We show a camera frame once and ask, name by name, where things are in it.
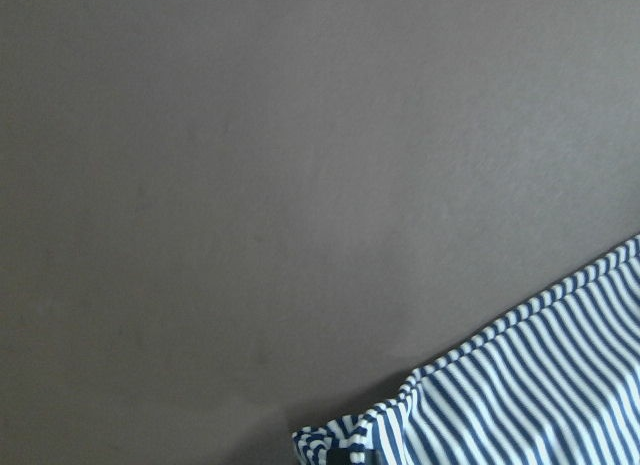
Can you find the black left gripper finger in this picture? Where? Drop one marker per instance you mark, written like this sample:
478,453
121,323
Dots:
346,457

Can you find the navy white striped polo shirt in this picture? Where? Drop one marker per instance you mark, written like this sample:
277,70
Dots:
553,381

